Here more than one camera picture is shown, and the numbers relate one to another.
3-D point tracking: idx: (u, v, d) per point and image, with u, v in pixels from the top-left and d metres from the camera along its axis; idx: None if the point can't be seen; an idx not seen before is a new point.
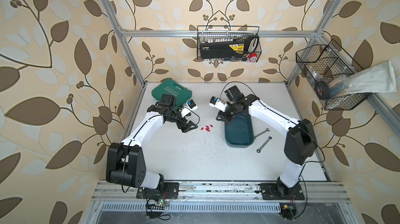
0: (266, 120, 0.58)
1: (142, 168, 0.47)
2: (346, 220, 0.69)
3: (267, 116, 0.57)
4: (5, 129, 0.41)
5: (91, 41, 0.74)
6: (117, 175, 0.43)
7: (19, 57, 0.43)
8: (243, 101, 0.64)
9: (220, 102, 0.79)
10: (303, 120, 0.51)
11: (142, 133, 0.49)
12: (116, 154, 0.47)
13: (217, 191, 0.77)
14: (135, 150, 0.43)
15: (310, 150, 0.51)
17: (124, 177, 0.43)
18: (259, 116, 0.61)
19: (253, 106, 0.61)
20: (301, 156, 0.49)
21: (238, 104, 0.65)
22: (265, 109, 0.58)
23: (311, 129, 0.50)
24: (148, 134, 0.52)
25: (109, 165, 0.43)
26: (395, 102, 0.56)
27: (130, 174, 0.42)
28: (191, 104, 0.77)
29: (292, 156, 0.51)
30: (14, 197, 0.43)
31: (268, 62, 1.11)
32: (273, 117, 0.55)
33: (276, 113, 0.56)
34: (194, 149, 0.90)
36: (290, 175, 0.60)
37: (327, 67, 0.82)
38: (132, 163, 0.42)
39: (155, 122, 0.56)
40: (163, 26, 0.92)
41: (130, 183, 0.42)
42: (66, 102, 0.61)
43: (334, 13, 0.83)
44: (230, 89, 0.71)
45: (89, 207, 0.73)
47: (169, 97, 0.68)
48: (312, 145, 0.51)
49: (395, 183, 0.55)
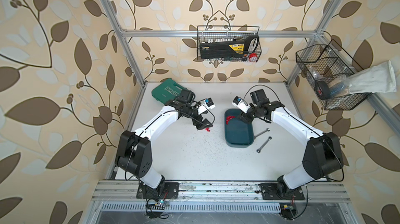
0: (288, 128, 0.55)
1: (148, 160, 0.48)
2: (347, 220, 0.69)
3: (289, 124, 0.54)
4: (5, 129, 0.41)
5: (91, 41, 0.74)
6: (124, 161, 0.46)
7: (19, 57, 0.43)
8: (266, 107, 0.63)
9: (243, 103, 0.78)
10: (329, 133, 0.47)
11: (154, 126, 0.50)
12: (127, 141, 0.48)
13: (217, 191, 0.77)
14: (144, 143, 0.44)
15: (334, 167, 0.46)
17: (130, 165, 0.45)
18: (280, 123, 0.58)
19: (276, 112, 0.60)
20: (322, 171, 0.45)
21: (262, 108, 0.65)
22: (289, 116, 0.57)
23: (336, 145, 0.46)
24: (160, 128, 0.53)
25: (119, 150, 0.45)
26: (395, 102, 0.56)
27: (136, 163, 0.44)
28: (209, 102, 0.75)
29: (313, 169, 0.46)
30: (14, 197, 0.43)
31: (268, 62, 1.11)
32: (295, 125, 0.52)
33: (299, 122, 0.53)
34: (194, 149, 0.90)
36: (294, 176, 0.59)
37: (327, 67, 0.82)
38: (140, 153, 0.43)
39: (169, 118, 0.56)
40: (163, 26, 0.92)
41: (135, 172, 0.44)
42: (66, 102, 0.61)
43: (334, 13, 0.83)
44: (256, 91, 0.70)
45: (89, 207, 0.73)
47: (187, 93, 0.67)
48: (336, 162, 0.46)
49: (395, 184, 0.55)
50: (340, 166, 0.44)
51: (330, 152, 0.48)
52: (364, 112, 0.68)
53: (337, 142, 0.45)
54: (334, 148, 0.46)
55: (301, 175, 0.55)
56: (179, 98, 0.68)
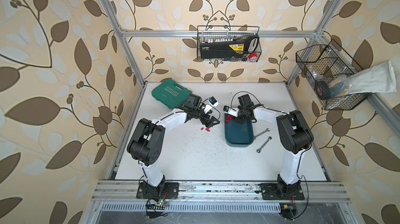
0: (268, 119, 0.65)
1: (158, 149, 0.51)
2: (346, 221, 0.69)
3: (266, 113, 0.65)
4: (5, 129, 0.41)
5: (91, 41, 0.74)
6: (136, 148, 0.49)
7: (19, 57, 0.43)
8: (251, 109, 0.75)
9: (233, 110, 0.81)
10: (294, 110, 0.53)
11: (167, 119, 0.57)
12: (144, 126, 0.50)
13: (217, 191, 0.77)
14: (159, 129, 0.49)
15: (305, 140, 0.54)
17: (142, 151, 0.48)
18: (261, 117, 0.70)
19: (256, 109, 0.72)
20: (293, 142, 0.53)
21: (246, 110, 0.78)
22: (265, 108, 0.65)
23: (301, 119, 0.56)
24: (171, 123, 0.57)
25: (134, 135, 0.50)
26: (395, 102, 0.56)
27: (148, 149, 0.47)
28: (212, 100, 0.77)
29: (287, 145, 0.54)
30: (13, 197, 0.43)
31: (268, 62, 1.11)
32: (270, 112, 0.64)
33: (272, 109, 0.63)
34: (194, 149, 0.90)
36: (288, 170, 0.62)
37: (327, 67, 0.82)
38: (154, 139, 0.48)
39: (179, 116, 0.62)
40: (164, 26, 0.92)
41: (145, 158, 0.47)
42: (66, 102, 0.61)
43: (334, 13, 0.83)
44: (242, 96, 0.84)
45: (89, 207, 0.73)
47: (194, 98, 0.73)
48: (305, 135, 0.54)
49: (395, 183, 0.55)
50: (309, 137, 0.54)
51: (300, 127, 0.55)
52: (364, 112, 0.68)
53: (302, 116, 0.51)
54: (300, 121, 0.56)
55: (289, 160, 0.59)
56: (186, 103, 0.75)
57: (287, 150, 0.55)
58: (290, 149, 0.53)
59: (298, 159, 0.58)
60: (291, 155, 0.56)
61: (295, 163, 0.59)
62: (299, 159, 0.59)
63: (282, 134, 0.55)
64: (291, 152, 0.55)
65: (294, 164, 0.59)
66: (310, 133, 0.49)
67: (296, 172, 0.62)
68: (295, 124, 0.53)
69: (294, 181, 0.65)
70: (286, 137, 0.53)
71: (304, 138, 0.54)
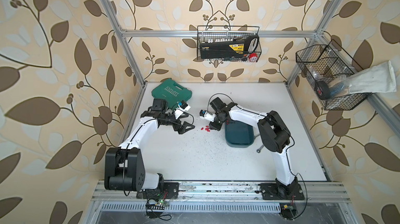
0: (244, 119, 0.65)
1: (141, 172, 0.47)
2: (346, 220, 0.69)
3: (244, 115, 0.65)
4: (5, 129, 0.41)
5: (91, 41, 0.74)
6: (116, 181, 0.43)
7: (18, 57, 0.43)
8: (225, 110, 0.73)
9: (208, 114, 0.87)
10: (271, 112, 0.59)
11: (139, 136, 0.50)
12: (114, 158, 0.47)
13: (217, 191, 0.77)
14: (134, 152, 0.43)
15: (284, 137, 0.57)
17: (124, 180, 0.43)
18: (237, 118, 0.70)
19: (232, 110, 0.71)
20: (275, 142, 0.55)
21: (222, 112, 0.75)
22: (241, 110, 0.68)
23: (277, 119, 0.58)
24: (145, 137, 0.53)
25: (107, 171, 0.42)
26: (394, 102, 0.57)
27: (131, 175, 0.42)
28: (183, 104, 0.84)
29: (271, 146, 0.56)
30: (13, 197, 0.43)
31: (269, 62, 1.11)
32: (248, 115, 0.63)
33: (249, 111, 0.65)
34: (194, 149, 0.90)
36: (282, 171, 0.62)
37: (327, 67, 0.82)
38: (132, 165, 0.42)
39: (150, 125, 0.56)
40: (163, 26, 0.92)
41: (131, 185, 0.42)
42: (66, 102, 0.61)
43: (334, 13, 0.83)
44: (213, 100, 0.82)
45: (89, 207, 0.73)
47: (160, 102, 0.69)
48: (284, 133, 0.58)
49: (395, 183, 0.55)
50: (287, 134, 0.58)
51: (278, 126, 0.57)
52: (364, 112, 0.68)
53: (278, 116, 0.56)
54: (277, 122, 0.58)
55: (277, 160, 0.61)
56: (153, 108, 0.69)
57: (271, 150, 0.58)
58: (274, 150, 0.55)
59: (285, 157, 0.60)
60: (277, 154, 0.58)
61: (286, 161, 0.61)
62: (286, 157, 0.61)
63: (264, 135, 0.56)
64: (275, 151, 0.57)
65: (282, 162, 0.60)
66: (287, 129, 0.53)
67: (289, 171, 0.63)
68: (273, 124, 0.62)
69: (291, 179, 0.65)
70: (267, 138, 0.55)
71: (284, 136, 0.57)
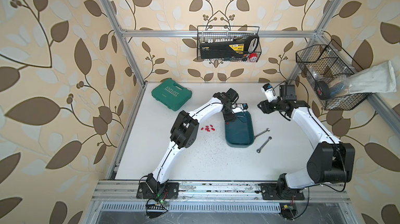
0: (304, 125, 0.54)
1: (194, 137, 0.60)
2: (346, 221, 0.69)
3: (308, 125, 0.52)
4: (5, 129, 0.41)
5: (91, 41, 0.74)
6: (176, 133, 0.61)
7: (18, 57, 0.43)
8: (291, 103, 0.61)
9: (271, 92, 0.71)
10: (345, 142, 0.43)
11: (203, 112, 0.63)
12: (183, 117, 0.59)
13: (217, 191, 0.77)
14: (195, 123, 0.57)
15: (337, 176, 0.44)
17: (180, 136, 0.60)
18: (299, 122, 0.57)
19: (298, 111, 0.58)
20: (323, 174, 0.44)
21: (285, 103, 0.64)
22: (310, 118, 0.54)
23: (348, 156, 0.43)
24: (206, 115, 0.63)
25: (174, 123, 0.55)
26: (394, 102, 0.57)
27: (186, 136, 0.58)
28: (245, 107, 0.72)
29: (314, 173, 0.46)
30: (13, 197, 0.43)
31: (268, 62, 1.11)
32: (312, 128, 0.51)
33: (319, 125, 0.51)
34: (194, 149, 0.90)
36: (297, 180, 0.58)
37: (327, 67, 0.82)
38: (190, 129, 0.57)
39: (215, 108, 0.66)
40: (164, 26, 0.92)
41: (183, 142, 0.59)
42: (66, 102, 0.61)
43: (334, 13, 0.83)
44: (286, 85, 0.67)
45: (89, 207, 0.73)
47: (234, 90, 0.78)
48: (342, 173, 0.44)
49: (395, 183, 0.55)
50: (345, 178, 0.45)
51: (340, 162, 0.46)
52: (364, 112, 0.68)
53: (351, 152, 0.43)
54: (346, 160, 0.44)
55: (304, 176, 0.54)
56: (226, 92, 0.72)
57: (310, 175, 0.48)
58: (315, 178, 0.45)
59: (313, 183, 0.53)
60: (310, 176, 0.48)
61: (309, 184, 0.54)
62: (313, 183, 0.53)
63: (316, 160, 0.45)
64: (313, 181, 0.46)
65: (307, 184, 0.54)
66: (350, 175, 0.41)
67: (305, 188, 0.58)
68: (335, 156, 0.48)
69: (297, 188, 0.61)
70: (319, 166, 0.44)
71: (338, 175, 0.44)
